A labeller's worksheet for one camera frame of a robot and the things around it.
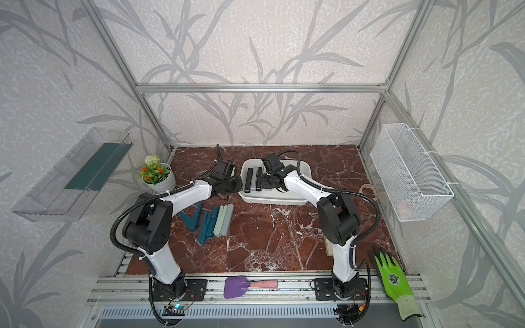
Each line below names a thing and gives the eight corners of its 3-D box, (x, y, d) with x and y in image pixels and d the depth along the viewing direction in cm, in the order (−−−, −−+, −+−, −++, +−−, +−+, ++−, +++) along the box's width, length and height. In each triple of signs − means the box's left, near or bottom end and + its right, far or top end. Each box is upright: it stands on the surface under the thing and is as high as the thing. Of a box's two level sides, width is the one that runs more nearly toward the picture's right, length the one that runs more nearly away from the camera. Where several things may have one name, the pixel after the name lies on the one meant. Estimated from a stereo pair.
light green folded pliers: (214, 236, 88) (212, 234, 86) (221, 207, 97) (220, 205, 96) (220, 236, 88) (219, 234, 86) (227, 207, 97) (226, 205, 95)
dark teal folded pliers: (198, 243, 87) (196, 241, 85) (205, 214, 96) (204, 211, 93) (205, 243, 87) (203, 241, 85) (211, 214, 96) (210, 211, 93)
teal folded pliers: (204, 237, 88) (203, 235, 86) (211, 208, 97) (210, 206, 95) (213, 237, 88) (212, 235, 86) (219, 208, 97) (218, 206, 95)
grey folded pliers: (221, 235, 89) (220, 233, 87) (228, 207, 98) (227, 204, 96) (228, 236, 89) (227, 233, 87) (234, 207, 98) (233, 204, 96)
